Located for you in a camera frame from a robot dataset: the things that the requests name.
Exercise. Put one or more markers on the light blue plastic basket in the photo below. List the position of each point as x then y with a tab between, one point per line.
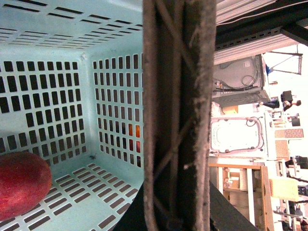
70	76

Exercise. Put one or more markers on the wooden crate frame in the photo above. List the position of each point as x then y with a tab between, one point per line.
240	198

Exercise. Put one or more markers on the red apple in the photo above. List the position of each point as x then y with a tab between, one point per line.
25	179

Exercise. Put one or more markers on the white appliance with hoses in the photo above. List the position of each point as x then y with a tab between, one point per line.
238	136

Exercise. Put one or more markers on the grey machine cabinet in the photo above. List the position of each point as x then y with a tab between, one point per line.
242	81

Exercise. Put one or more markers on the person in black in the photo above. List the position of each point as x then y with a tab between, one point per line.
286	100

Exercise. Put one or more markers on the red orange mango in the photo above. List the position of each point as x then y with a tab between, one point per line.
131	143

